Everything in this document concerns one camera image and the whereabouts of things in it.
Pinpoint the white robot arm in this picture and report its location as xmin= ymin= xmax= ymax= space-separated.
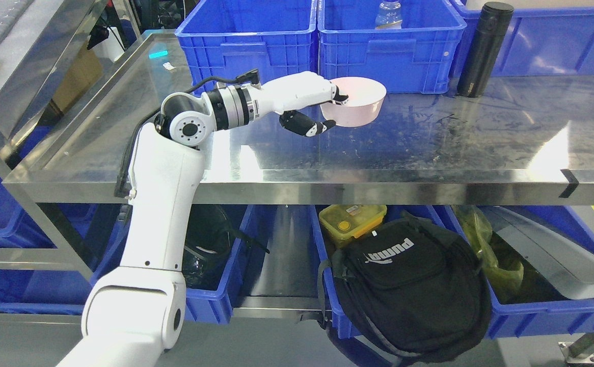
xmin=59 ymin=118 xmax=204 ymax=366

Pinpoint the blue crate top left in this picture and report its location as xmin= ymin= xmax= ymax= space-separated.
xmin=174 ymin=1 xmax=318 ymax=83

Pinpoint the blue crate lower right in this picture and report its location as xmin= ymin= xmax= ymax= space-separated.
xmin=442 ymin=206 xmax=594 ymax=338

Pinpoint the yellow green plastic bag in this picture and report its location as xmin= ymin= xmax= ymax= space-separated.
xmin=451 ymin=205 xmax=524 ymax=304

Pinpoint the blue crate lower left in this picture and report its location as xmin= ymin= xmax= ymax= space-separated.
xmin=85 ymin=204 xmax=258 ymax=324

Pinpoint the cardboard box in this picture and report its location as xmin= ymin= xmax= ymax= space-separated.
xmin=51 ymin=42 xmax=103 ymax=114

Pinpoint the blue crate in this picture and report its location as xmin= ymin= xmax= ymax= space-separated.
xmin=308 ymin=205 xmax=450 ymax=339
xmin=85 ymin=204 xmax=258 ymax=324
xmin=450 ymin=0 xmax=594 ymax=78
xmin=0 ymin=270 xmax=92 ymax=316
xmin=316 ymin=1 xmax=467 ymax=94
xmin=174 ymin=1 xmax=318 ymax=83
xmin=442 ymin=206 xmax=594 ymax=338
xmin=0 ymin=126 xmax=97 ymax=249

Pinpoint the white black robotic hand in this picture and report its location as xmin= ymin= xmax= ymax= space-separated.
xmin=242 ymin=71 xmax=349 ymax=137

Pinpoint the blue crate far left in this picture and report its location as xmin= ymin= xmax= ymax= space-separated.
xmin=0 ymin=126 xmax=97 ymax=249

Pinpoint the blue crate lower middle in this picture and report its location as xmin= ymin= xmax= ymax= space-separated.
xmin=308 ymin=205 xmax=450 ymax=339

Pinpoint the yellow lunch box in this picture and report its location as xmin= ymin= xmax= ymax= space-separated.
xmin=318 ymin=204 xmax=387 ymax=248

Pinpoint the stainless steel table frame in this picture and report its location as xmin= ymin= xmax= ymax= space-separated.
xmin=9 ymin=33 xmax=594 ymax=205

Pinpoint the pink ikea bowl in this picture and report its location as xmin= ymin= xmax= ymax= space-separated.
xmin=320 ymin=76 xmax=387 ymax=128

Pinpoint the black thermos bottle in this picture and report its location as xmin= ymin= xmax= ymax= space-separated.
xmin=457 ymin=2 xmax=514 ymax=98

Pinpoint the blue crate bottom left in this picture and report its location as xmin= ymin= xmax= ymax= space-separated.
xmin=0 ymin=270 xmax=92 ymax=316

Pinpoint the black puma backpack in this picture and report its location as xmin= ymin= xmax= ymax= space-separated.
xmin=316 ymin=213 xmax=492 ymax=366

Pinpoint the blue crate top middle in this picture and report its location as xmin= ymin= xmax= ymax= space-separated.
xmin=316 ymin=1 xmax=467 ymax=94

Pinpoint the black helmet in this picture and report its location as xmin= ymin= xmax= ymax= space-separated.
xmin=181 ymin=204 xmax=235 ymax=291

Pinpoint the blue crate top right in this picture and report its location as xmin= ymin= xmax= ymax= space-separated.
xmin=450 ymin=0 xmax=594 ymax=78

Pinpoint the grey flat device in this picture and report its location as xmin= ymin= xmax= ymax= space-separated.
xmin=481 ymin=206 xmax=594 ymax=300

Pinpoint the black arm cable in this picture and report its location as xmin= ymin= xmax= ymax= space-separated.
xmin=115 ymin=69 xmax=261 ymax=198

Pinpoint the clear plastic water bottle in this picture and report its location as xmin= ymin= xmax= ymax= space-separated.
xmin=375 ymin=1 xmax=403 ymax=30

